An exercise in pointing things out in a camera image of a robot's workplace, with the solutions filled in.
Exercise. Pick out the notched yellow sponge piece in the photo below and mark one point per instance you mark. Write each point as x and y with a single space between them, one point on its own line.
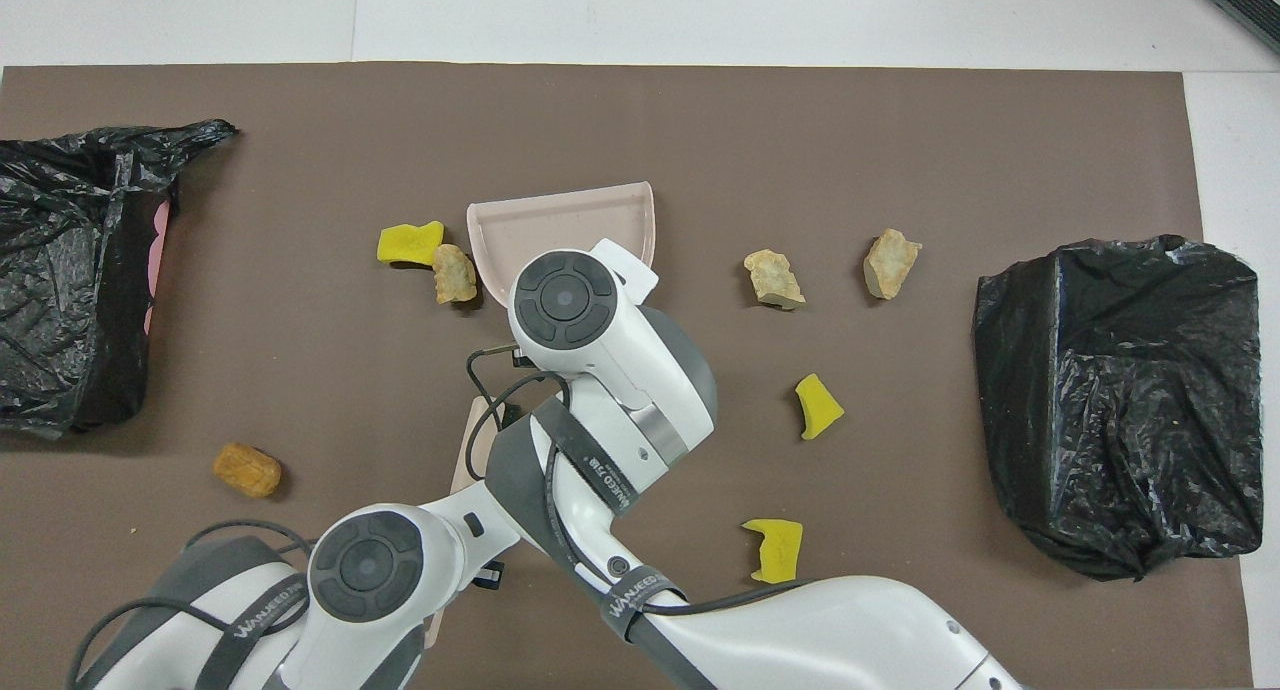
775 552

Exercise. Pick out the beige rough foam chunk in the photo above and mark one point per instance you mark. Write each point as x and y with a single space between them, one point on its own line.
890 264
773 279

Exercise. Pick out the beige plastic dustpan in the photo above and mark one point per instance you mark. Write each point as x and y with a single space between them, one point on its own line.
560 225

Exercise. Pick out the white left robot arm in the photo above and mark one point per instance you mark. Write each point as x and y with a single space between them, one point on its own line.
365 565

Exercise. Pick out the brown table mat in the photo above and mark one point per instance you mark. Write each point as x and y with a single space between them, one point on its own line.
700 140

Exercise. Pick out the small yellow sponge piece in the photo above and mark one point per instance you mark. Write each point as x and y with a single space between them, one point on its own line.
818 408

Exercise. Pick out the pink bin with black bag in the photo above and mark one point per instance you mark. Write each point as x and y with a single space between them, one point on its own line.
60 270

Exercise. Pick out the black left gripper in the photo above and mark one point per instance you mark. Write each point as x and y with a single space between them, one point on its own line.
490 576

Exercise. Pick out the brown toy bread roll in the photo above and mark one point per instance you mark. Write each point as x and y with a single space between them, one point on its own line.
247 470

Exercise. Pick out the black bag lined bin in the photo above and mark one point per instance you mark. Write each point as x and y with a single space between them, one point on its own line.
1120 410

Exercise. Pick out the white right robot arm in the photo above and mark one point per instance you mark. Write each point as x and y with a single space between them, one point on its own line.
850 630

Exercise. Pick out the beige hand brush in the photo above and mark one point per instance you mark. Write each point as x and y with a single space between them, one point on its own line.
470 455

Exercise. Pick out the yellow sponge block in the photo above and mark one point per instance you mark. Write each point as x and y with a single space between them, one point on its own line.
408 243

